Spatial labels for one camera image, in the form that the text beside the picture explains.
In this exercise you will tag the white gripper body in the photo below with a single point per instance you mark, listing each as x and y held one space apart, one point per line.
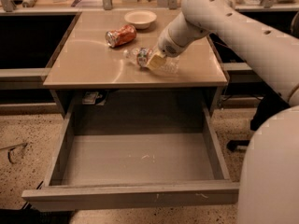
165 47

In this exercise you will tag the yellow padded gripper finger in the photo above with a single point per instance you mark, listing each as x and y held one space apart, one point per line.
156 60

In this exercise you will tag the clear plastic water bottle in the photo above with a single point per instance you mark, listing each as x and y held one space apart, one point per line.
140 56

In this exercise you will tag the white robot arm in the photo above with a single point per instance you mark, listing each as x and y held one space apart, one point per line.
269 183

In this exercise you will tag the grey counter cabinet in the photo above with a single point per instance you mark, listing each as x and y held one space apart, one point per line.
87 62

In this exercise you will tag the grey open drawer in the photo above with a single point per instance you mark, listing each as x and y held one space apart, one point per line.
139 149

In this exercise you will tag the white bowl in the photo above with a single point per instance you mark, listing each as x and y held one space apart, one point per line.
140 19

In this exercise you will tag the crushed orange soda can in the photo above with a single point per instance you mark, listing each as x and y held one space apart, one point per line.
119 37

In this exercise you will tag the black office chair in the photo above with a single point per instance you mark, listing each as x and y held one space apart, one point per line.
270 105

